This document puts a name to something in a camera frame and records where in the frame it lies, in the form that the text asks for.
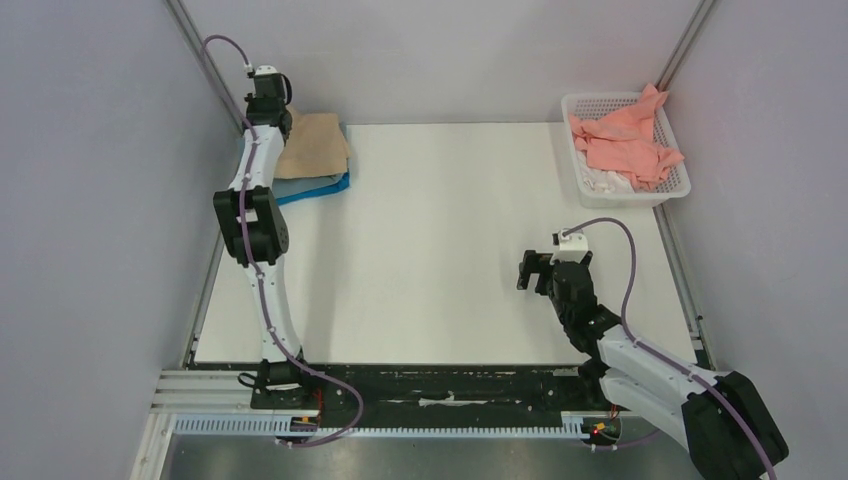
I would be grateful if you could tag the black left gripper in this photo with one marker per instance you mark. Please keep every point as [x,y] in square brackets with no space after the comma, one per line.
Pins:
[250,98]

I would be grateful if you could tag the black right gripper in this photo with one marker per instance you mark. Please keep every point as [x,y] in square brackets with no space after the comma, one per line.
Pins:
[539,268]

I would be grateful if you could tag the beige t shirt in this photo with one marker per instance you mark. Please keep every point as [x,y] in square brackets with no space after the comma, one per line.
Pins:
[316,147]

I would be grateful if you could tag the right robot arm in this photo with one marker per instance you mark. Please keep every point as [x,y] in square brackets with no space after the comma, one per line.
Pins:
[720,419]

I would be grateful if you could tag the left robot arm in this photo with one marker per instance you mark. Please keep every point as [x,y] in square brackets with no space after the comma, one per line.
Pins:
[256,236]

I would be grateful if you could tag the grey-blue folded t shirt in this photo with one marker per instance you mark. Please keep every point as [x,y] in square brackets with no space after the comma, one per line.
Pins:
[255,166]

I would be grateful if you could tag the white t shirt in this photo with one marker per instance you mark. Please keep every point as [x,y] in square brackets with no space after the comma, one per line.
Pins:
[602,181]

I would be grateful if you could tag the bright blue folded t shirt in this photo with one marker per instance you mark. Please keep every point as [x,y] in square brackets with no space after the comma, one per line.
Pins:
[287,191]

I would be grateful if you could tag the pink t shirt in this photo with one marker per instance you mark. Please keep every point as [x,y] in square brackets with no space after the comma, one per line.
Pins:
[623,142]

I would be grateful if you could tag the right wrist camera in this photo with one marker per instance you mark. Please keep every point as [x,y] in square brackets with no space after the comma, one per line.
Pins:
[569,246]

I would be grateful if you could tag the aluminium frame rail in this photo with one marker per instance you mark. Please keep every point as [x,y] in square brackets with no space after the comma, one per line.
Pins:
[194,40]

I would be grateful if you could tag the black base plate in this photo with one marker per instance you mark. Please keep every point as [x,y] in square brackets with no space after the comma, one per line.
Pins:
[424,396]

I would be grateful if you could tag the white cable duct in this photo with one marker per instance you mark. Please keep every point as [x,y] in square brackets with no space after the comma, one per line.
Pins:
[286,426]

